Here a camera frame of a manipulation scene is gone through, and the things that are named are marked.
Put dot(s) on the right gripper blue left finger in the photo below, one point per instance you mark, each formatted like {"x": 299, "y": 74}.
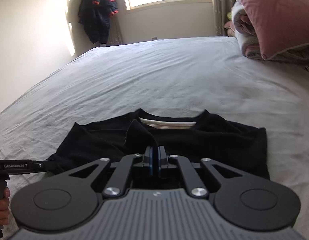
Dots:
{"x": 120, "y": 178}

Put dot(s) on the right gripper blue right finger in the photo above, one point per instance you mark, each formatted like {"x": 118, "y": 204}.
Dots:
{"x": 177, "y": 171}

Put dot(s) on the beige black bear sweatshirt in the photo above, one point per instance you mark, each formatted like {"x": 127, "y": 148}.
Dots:
{"x": 204, "y": 136}

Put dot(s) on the person's left hand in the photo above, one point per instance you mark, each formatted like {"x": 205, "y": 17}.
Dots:
{"x": 4, "y": 207}

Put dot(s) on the folded grey pink quilt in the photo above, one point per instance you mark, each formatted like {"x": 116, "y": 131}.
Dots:
{"x": 249, "y": 44}

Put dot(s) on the hanging navy jacket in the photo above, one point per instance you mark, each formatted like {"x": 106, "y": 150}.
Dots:
{"x": 95, "y": 16}

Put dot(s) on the small pink pillow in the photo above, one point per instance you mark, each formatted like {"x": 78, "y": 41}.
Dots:
{"x": 229, "y": 28}

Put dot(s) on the grey patterned curtain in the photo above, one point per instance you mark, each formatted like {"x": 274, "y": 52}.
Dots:
{"x": 221, "y": 9}

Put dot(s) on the pink velvet pillow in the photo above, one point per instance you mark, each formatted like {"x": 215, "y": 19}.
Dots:
{"x": 281, "y": 27}

